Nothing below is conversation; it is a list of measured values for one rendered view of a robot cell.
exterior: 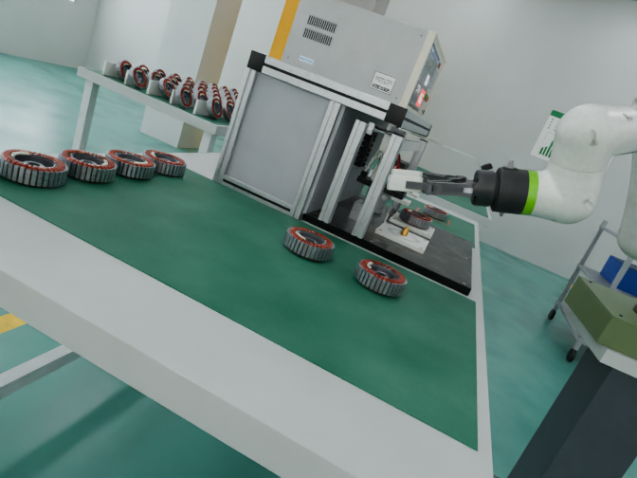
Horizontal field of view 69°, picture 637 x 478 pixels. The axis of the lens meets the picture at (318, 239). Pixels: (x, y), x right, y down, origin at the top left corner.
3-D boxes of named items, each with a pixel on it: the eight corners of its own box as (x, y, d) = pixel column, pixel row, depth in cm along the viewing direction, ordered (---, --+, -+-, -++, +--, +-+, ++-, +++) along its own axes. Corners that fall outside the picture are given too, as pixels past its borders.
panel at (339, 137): (361, 193, 187) (390, 121, 179) (305, 213, 126) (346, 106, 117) (358, 192, 187) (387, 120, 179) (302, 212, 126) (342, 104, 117)
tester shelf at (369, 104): (427, 136, 176) (431, 124, 175) (400, 127, 113) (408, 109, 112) (323, 95, 186) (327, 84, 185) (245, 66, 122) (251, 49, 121)
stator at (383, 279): (402, 286, 105) (409, 272, 104) (399, 304, 94) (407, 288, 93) (356, 266, 106) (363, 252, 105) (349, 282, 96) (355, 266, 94)
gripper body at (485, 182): (493, 169, 99) (448, 164, 101) (500, 173, 91) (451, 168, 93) (486, 203, 101) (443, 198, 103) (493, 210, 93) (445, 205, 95)
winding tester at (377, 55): (422, 119, 166) (446, 62, 160) (405, 109, 125) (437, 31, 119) (324, 82, 174) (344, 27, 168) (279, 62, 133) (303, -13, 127)
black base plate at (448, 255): (469, 247, 177) (472, 242, 176) (467, 296, 117) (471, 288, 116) (357, 198, 187) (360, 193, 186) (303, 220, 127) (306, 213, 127)
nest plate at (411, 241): (427, 244, 145) (428, 241, 145) (423, 254, 131) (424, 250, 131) (383, 225, 148) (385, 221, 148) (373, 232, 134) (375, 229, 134)
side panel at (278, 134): (301, 218, 128) (344, 104, 119) (298, 220, 126) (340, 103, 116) (217, 179, 134) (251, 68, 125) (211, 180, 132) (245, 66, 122)
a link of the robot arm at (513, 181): (522, 222, 92) (513, 213, 101) (534, 163, 89) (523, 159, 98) (490, 218, 93) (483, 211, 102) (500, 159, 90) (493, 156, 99)
